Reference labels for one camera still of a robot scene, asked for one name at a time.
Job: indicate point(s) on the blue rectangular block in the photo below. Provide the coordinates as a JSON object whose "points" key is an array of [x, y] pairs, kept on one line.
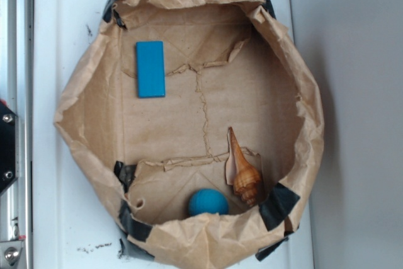
{"points": [[150, 69]]}

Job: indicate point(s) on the brown paper bag bin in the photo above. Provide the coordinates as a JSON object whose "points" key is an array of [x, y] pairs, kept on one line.
{"points": [[243, 58]]}

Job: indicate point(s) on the brown spiral seashell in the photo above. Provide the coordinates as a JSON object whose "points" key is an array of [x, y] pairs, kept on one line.
{"points": [[240, 173]]}

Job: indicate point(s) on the blue ball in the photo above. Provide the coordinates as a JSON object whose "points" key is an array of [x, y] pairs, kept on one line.
{"points": [[208, 201]]}

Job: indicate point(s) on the white tray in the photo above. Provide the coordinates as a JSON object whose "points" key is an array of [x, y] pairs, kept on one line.
{"points": [[71, 228]]}

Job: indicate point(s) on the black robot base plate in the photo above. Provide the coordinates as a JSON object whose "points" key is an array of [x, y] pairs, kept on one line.
{"points": [[7, 147]]}

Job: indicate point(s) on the aluminium frame rail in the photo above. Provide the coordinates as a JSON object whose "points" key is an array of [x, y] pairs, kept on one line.
{"points": [[16, 91]]}

